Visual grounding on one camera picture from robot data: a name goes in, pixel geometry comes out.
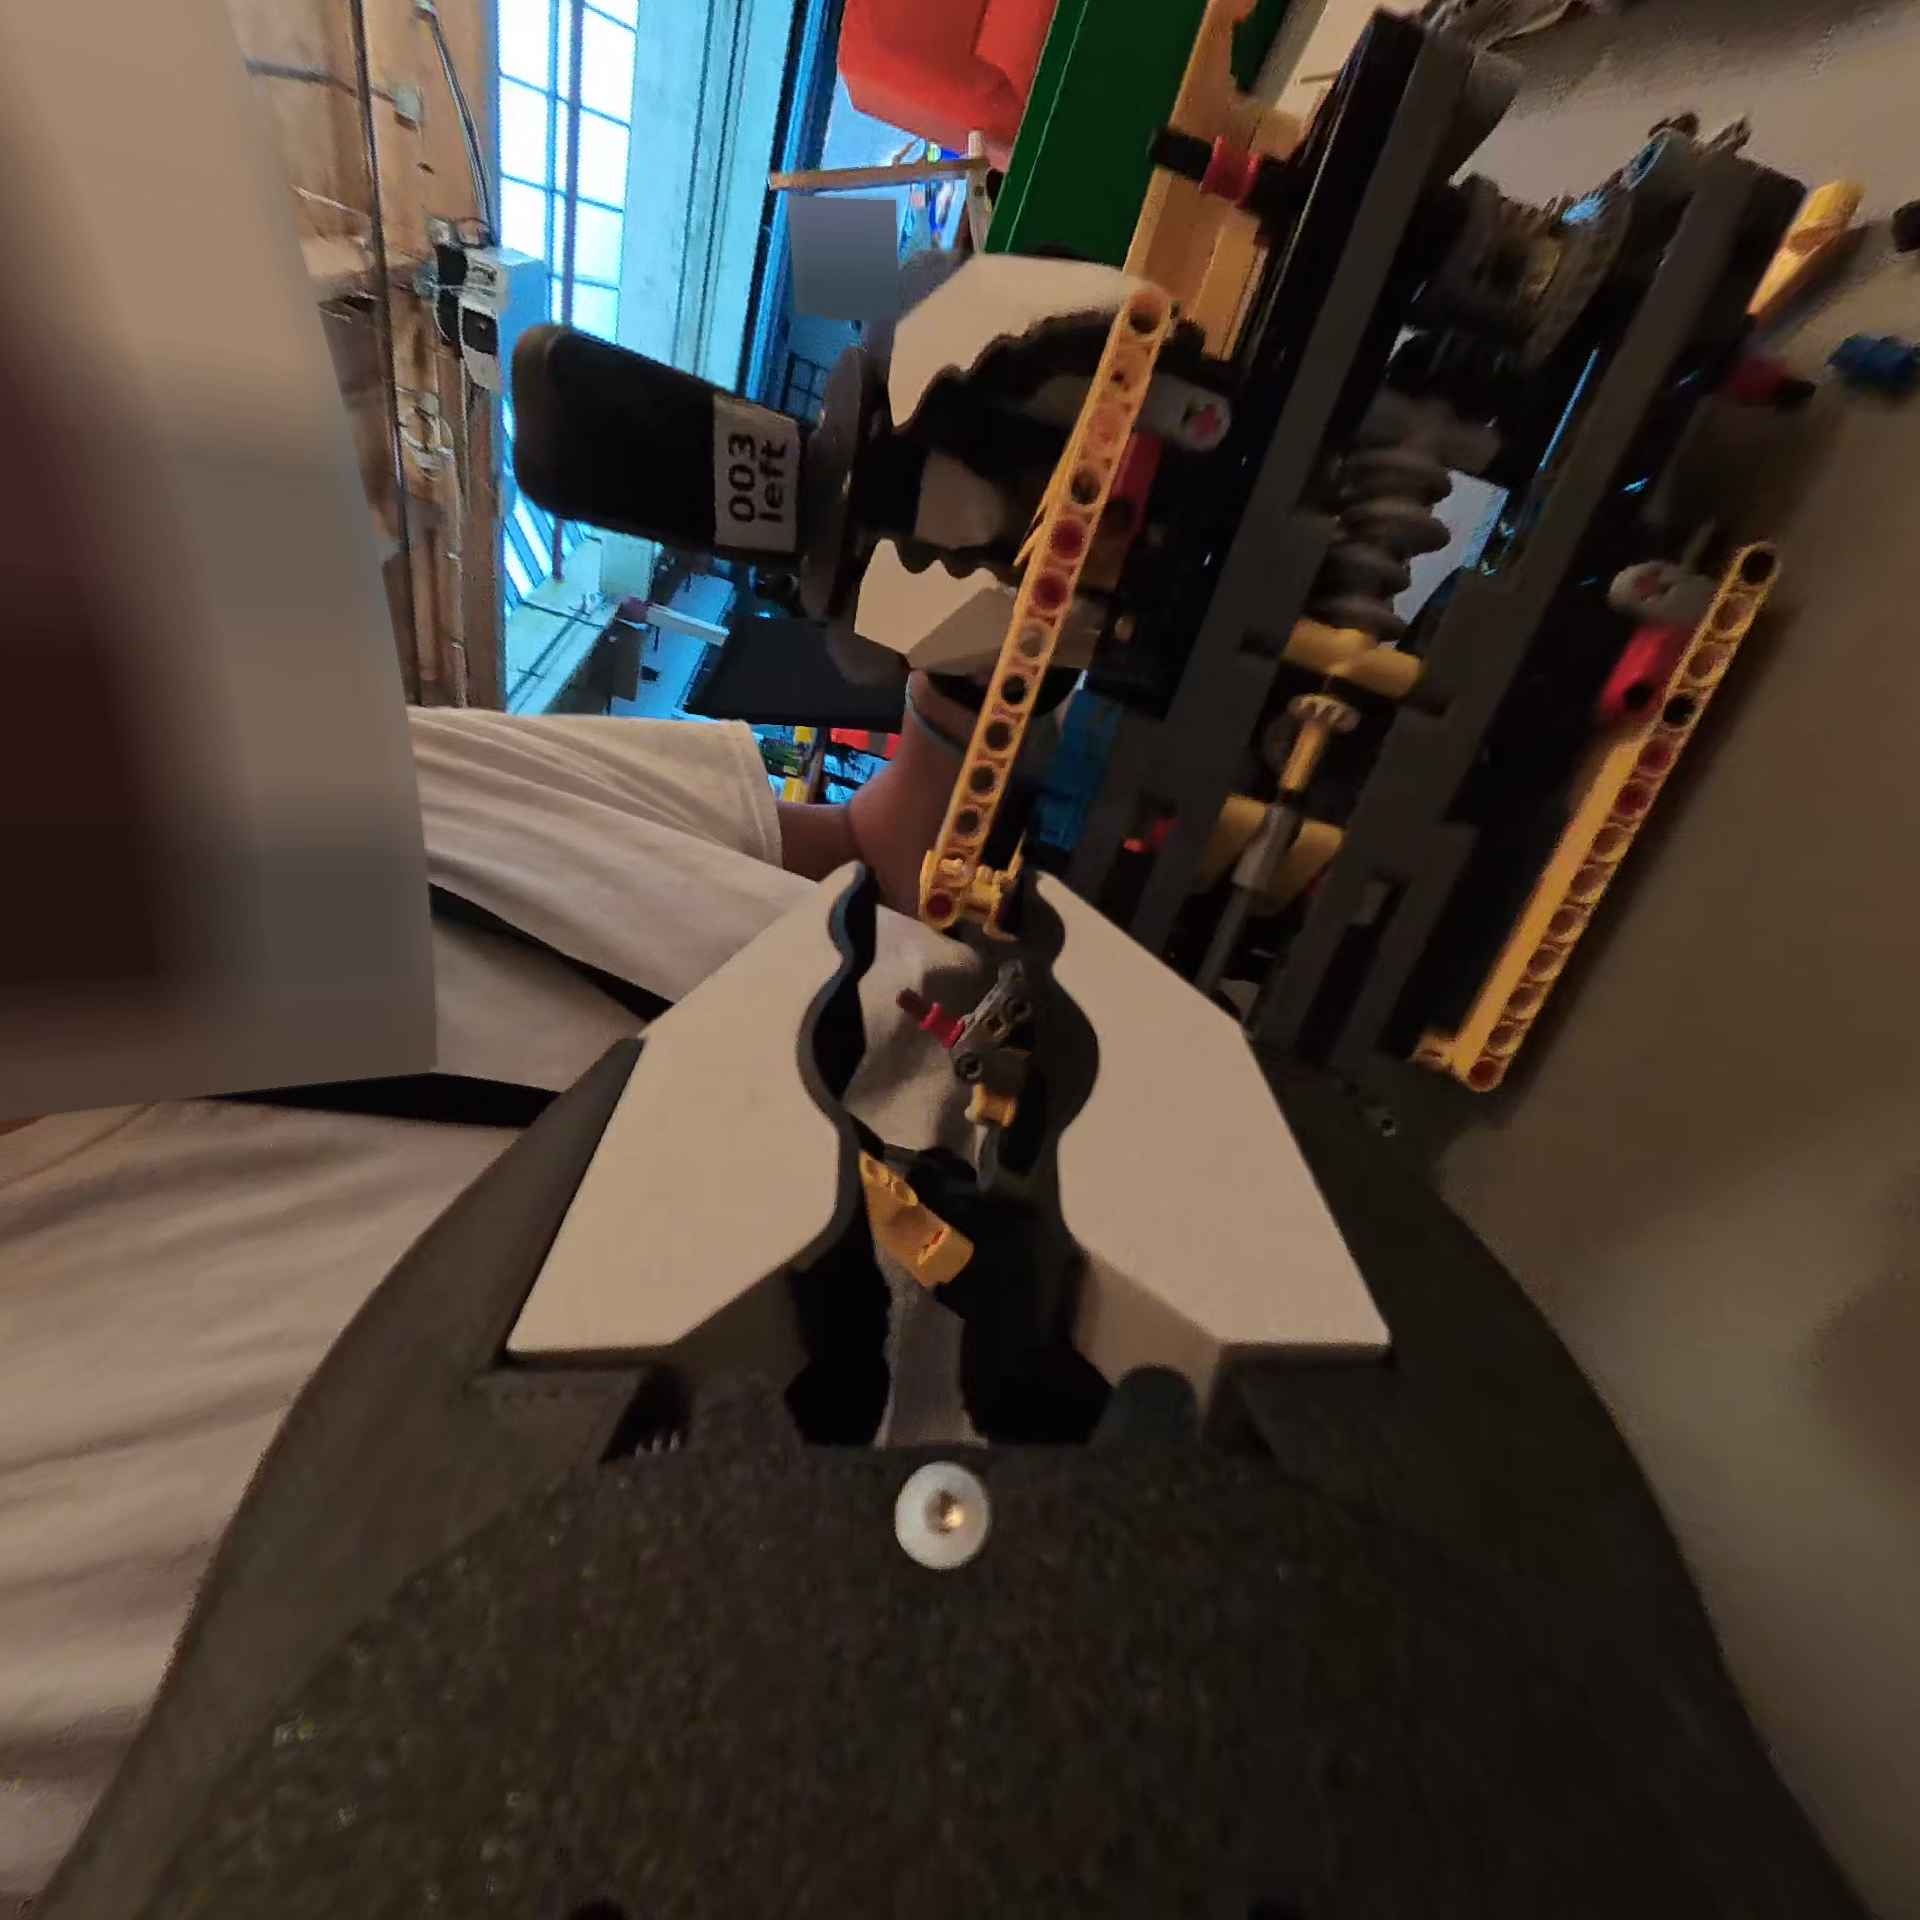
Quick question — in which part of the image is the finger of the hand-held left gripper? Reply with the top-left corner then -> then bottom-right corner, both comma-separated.
848,446 -> 1059,680
884,253 -> 1155,438

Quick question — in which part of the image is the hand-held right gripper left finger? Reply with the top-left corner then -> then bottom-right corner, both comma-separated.
506,860 -> 903,1445

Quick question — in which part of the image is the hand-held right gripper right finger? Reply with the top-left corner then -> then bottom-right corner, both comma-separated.
960,872 -> 1394,1445

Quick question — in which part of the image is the yellow brick car model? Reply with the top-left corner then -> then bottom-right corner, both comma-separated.
855,0 -> 1871,1292

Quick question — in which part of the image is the grey desk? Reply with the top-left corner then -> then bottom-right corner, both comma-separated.
1409,0 -> 1920,1863

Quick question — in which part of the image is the green box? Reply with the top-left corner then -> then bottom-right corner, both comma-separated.
984,0 -> 1293,270

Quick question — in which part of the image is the red box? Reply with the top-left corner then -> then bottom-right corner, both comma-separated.
835,0 -> 1059,152

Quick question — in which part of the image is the black lanyard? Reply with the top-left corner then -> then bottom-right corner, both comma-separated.
209,884 -> 678,1126

